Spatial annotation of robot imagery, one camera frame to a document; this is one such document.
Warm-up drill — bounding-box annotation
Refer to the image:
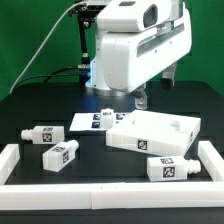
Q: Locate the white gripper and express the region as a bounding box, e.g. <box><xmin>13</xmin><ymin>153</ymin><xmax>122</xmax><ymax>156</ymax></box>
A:
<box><xmin>99</xmin><ymin>19</ymin><xmax>193</xmax><ymax>110</ymax></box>

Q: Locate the white square tabletop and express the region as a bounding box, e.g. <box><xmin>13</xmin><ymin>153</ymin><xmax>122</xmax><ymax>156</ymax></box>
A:
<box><xmin>106</xmin><ymin>110</ymin><xmax>201</xmax><ymax>156</ymax></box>

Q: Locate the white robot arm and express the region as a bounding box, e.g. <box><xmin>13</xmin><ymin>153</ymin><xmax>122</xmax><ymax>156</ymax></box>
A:
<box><xmin>86</xmin><ymin>0</ymin><xmax>192</xmax><ymax>110</ymax></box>

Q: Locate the white sheet with markers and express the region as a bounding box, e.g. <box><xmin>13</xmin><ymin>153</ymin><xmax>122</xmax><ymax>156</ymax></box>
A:
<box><xmin>68</xmin><ymin>112</ymin><xmax>133</xmax><ymax>133</ymax></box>

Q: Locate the white U-shaped fence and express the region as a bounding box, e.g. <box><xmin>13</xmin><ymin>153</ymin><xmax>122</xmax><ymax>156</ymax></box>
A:
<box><xmin>0</xmin><ymin>140</ymin><xmax>224</xmax><ymax>211</ymax></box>

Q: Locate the black cable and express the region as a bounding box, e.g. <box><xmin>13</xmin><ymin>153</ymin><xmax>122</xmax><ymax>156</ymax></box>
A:
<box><xmin>14</xmin><ymin>67</ymin><xmax>83</xmax><ymax>88</ymax></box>

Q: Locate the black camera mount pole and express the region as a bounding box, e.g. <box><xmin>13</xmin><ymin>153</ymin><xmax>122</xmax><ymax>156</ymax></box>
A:
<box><xmin>68</xmin><ymin>1</ymin><xmax>95</xmax><ymax>87</ymax></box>

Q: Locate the white cable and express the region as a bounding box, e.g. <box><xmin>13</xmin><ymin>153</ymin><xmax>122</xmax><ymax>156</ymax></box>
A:
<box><xmin>9</xmin><ymin>1</ymin><xmax>86</xmax><ymax>94</ymax></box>

